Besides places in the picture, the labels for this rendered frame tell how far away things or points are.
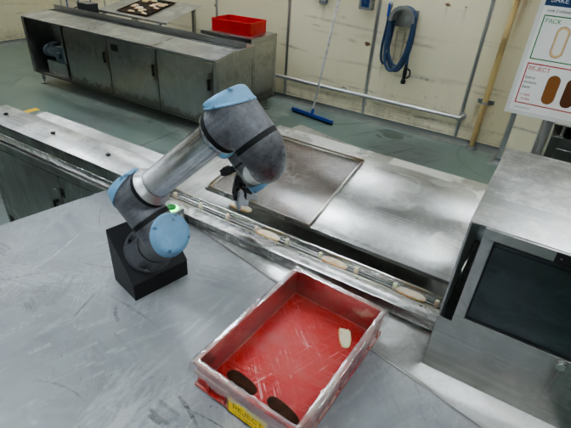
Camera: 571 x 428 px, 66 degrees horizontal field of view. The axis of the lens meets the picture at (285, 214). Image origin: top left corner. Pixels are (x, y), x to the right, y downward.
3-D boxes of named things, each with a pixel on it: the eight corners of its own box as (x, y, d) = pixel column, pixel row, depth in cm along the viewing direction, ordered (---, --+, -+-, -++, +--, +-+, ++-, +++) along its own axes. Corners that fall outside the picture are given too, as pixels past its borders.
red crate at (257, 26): (211, 30, 486) (210, 17, 479) (228, 25, 513) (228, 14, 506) (250, 36, 468) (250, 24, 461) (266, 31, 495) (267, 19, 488)
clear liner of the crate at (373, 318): (188, 385, 113) (185, 360, 108) (294, 285, 147) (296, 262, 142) (296, 464, 98) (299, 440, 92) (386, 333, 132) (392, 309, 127)
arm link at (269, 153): (308, 165, 102) (274, 179, 150) (281, 125, 100) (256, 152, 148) (268, 194, 100) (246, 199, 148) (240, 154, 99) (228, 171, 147)
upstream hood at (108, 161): (-23, 126, 237) (-28, 110, 232) (9, 117, 250) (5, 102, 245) (142, 198, 185) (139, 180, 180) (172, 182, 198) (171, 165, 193)
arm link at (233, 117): (127, 239, 124) (266, 135, 97) (93, 195, 122) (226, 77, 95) (152, 222, 134) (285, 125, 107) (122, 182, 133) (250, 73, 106)
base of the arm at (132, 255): (137, 281, 135) (146, 276, 127) (115, 238, 135) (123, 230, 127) (178, 261, 144) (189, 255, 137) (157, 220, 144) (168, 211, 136)
